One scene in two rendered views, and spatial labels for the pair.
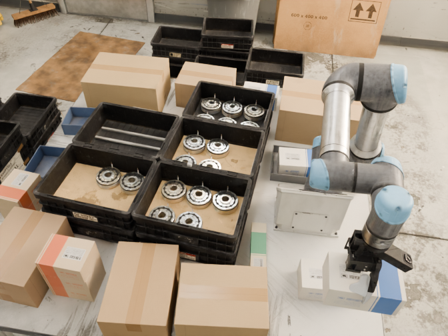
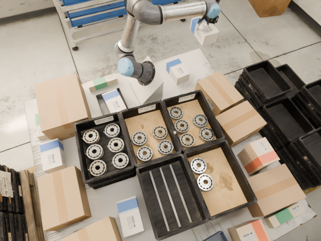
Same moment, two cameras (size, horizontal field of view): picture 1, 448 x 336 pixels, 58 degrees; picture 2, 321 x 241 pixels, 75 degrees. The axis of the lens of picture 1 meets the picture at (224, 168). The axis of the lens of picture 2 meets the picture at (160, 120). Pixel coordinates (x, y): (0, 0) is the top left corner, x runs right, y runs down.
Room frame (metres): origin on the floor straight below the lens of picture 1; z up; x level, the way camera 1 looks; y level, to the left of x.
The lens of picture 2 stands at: (1.56, 0.54, 2.16)
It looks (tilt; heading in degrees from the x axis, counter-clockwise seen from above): 62 degrees down; 235
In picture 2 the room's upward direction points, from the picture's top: 5 degrees clockwise
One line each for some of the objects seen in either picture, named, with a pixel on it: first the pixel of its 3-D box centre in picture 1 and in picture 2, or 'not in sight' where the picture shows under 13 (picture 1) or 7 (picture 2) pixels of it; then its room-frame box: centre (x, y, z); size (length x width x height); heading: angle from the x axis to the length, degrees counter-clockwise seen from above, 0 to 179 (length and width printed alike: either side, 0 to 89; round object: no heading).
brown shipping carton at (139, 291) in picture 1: (143, 291); (236, 125); (0.67, 0.27, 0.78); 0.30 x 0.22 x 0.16; 178
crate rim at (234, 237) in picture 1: (194, 198); (192, 119); (1.00, 0.11, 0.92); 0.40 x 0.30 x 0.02; 78
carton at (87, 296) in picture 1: (77, 279); (251, 160); (0.74, 0.53, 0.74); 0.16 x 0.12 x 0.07; 81
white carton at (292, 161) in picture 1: (299, 163); (114, 104); (1.37, -0.36, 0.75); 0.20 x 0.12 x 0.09; 87
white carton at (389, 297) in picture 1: (361, 283); (204, 30); (0.57, -0.40, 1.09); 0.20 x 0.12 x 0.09; 83
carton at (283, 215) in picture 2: not in sight; (283, 214); (0.80, 0.90, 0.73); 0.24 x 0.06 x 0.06; 172
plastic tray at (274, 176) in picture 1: (299, 165); (113, 105); (1.38, -0.36, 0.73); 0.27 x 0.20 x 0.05; 84
